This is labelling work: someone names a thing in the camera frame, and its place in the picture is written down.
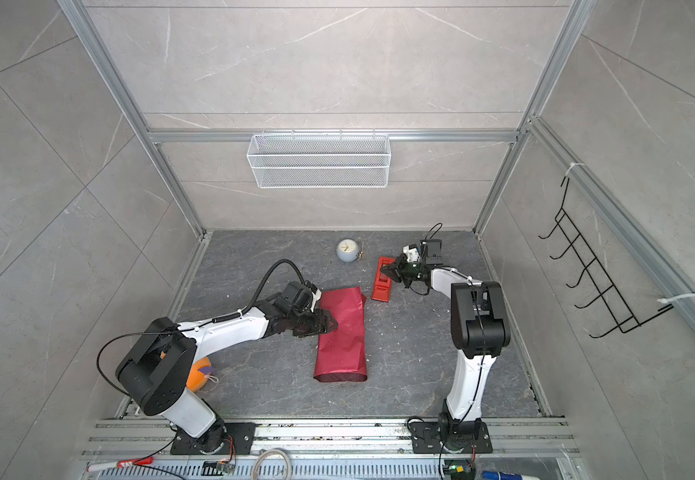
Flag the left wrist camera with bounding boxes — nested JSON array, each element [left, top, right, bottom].
[[279, 281, 322, 312]]

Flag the aluminium front rail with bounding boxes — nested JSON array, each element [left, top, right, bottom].
[[80, 417, 589, 479]]

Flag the dark red wrapping paper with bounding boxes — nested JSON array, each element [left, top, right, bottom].
[[314, 287, 367, 383]]

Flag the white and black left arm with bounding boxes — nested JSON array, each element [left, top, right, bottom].
[[96, 259, 339, 455]]

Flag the blue and white marker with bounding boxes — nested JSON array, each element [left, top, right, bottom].
[[481, 471, 539, 480]]

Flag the red tape dispenser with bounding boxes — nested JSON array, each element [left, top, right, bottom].
[[371, 257, 395, 302]]

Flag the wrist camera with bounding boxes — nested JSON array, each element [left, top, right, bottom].
[[403, 239, 443, 267], [279, 281, 322, 312]]

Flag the black wire hook rack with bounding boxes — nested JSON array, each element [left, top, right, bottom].
[[539, 178, 675, 339]]

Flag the orange plush toy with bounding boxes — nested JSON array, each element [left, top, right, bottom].
[[186, 357, 218, 393]]

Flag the coiled grey cable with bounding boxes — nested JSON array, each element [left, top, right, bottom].
[[254, 447, 293, 480]]

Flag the small round white clock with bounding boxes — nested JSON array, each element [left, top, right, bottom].
[[336, 238, 361, 263]]

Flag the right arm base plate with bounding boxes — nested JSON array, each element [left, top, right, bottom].
[[405, 417, 493, 454]]

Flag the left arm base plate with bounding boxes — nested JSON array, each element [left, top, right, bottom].
[[170, 422, 257, 457]]

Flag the white wire mesh basket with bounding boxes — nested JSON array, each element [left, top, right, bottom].
[[247, 133, 391, 189]]

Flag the red and white marker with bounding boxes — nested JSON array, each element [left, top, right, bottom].
[[86, 456, 154, 473]]

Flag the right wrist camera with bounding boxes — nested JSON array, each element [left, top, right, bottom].
[[403, 239, 443, 267]]

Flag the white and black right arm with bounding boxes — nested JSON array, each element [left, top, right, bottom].
[[379, 257, 511, 453]]

